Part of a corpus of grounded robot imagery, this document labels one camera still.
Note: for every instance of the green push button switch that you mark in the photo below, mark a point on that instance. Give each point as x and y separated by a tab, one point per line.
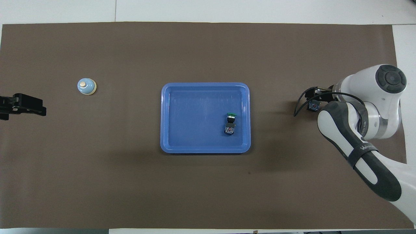
230	129

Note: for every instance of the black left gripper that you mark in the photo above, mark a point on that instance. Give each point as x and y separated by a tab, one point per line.
22	102

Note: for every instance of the brown table mat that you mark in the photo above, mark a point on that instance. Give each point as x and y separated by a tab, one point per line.
208	195

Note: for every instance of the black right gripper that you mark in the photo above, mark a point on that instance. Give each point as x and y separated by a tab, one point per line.
313	95

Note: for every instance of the red push button switch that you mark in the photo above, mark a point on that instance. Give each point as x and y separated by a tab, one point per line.
314	106

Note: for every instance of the blue plastic tray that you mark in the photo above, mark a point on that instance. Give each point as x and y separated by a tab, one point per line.
195	120

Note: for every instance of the light blue desk bell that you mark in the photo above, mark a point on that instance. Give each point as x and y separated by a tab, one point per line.
89	88

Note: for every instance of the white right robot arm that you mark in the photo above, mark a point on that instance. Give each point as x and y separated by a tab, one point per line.
357	136

